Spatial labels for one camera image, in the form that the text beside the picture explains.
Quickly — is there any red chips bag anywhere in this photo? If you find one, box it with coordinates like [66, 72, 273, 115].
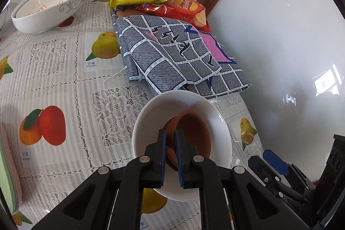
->
[135, 0, 211, 32]

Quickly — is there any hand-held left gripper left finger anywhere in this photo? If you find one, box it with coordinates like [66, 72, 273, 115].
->
[32, 129, 166, 230]

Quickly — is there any green pink plate edge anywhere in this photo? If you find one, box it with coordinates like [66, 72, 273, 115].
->
[0, 124, 22, 214]

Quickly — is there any small brown bowl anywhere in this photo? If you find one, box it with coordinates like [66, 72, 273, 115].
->
[162, 109, 212, 172]

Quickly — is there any grey checked cloth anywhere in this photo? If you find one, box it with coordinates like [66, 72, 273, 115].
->
[114, 14, 251, 100]

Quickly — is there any white bowl orange print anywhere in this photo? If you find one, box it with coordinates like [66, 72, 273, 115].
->
[14, 0, 86, 19]

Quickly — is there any fruit print tablecloth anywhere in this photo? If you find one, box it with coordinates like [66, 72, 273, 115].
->
[0, 0, 266, 230]

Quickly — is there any plain white bowl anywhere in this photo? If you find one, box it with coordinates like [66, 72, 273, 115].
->
[131, 90, 233, 202]

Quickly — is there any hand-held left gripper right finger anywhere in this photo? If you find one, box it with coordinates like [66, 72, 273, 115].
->
[175, 130, 310, 230]

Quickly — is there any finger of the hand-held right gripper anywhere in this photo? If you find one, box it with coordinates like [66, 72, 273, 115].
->
[247, 155, 309, 205]
[262, 149, 316, 193]

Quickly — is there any large white patterned bowl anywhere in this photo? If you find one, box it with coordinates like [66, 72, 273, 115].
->
[11, 0, 89, 34]

